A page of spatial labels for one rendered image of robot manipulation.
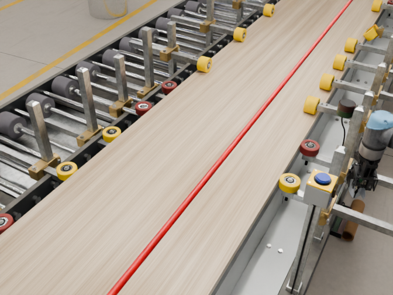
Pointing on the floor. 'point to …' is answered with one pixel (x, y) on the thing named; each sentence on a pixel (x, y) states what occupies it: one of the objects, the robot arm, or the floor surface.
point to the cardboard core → (348, 234)
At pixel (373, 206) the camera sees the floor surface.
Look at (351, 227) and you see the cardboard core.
